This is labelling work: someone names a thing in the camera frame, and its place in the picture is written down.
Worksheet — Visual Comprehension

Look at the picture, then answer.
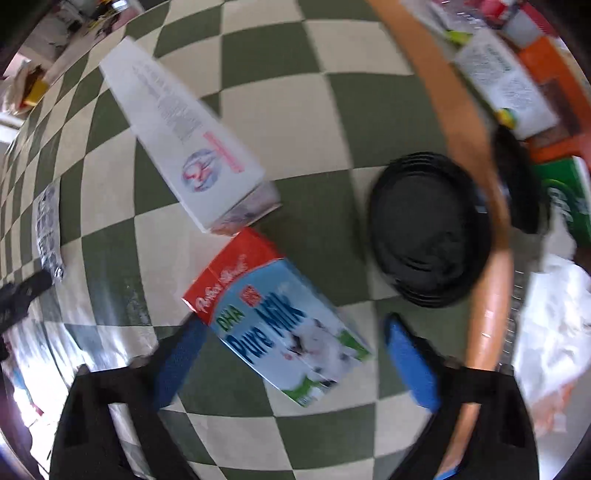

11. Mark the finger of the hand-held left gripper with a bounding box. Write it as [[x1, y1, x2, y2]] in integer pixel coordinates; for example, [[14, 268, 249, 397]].
[[0, 270, 54, 333]]

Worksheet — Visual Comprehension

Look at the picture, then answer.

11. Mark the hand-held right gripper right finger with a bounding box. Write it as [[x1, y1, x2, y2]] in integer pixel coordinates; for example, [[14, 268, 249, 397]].
[[385, 313, 542, 480]]

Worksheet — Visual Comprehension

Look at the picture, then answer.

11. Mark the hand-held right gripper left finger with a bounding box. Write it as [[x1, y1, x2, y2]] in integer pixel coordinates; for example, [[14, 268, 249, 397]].
[[48, 316, 209, 480]]

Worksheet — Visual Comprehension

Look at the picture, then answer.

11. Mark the blue white milk carton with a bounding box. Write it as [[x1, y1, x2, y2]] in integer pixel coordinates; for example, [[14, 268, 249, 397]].
[[181, 226, 374, 409]]

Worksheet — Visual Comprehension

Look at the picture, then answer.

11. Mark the flat white medicine box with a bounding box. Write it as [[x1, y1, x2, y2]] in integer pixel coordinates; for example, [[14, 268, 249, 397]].
[[2, 318, 65, 430]]

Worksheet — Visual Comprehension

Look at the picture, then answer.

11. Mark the silver blister pack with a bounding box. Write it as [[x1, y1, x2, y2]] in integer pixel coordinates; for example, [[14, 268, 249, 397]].
[[32, 182, 65, 282]]

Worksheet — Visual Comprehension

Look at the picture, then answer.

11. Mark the large black plastic lid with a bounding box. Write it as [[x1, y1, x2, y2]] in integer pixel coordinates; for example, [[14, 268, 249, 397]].
[[368, 152, 492, 309]]

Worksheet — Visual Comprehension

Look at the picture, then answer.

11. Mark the orange snack packet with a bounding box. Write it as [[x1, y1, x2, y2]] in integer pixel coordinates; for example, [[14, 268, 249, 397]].
[[526, 385, 578, 435]]

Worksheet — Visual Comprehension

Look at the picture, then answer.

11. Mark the white plastic bag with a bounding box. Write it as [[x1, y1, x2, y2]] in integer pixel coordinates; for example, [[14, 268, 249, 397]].
[[512, 254, 591, 407]]

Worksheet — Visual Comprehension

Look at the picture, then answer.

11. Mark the small black plastic lid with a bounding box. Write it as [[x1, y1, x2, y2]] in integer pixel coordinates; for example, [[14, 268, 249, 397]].
[[492, 127, 552, 234]]

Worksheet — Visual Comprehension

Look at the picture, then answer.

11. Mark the long white box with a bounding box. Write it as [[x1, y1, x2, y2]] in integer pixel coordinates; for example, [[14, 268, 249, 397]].
[[98, 36, 282, 237]]

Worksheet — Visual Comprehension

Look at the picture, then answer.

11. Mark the green white checkered tablecloth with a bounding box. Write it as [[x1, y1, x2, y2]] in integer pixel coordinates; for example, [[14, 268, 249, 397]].
[[0, 0, 502, 480]]

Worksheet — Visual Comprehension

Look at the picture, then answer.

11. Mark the white green orange box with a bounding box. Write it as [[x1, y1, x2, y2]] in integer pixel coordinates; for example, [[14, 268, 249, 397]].
[[452, 30, 559, 139]]

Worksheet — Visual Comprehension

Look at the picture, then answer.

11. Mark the red drink can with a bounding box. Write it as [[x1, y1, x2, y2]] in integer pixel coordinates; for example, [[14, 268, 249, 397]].
[[478, 0, 518, 17]]

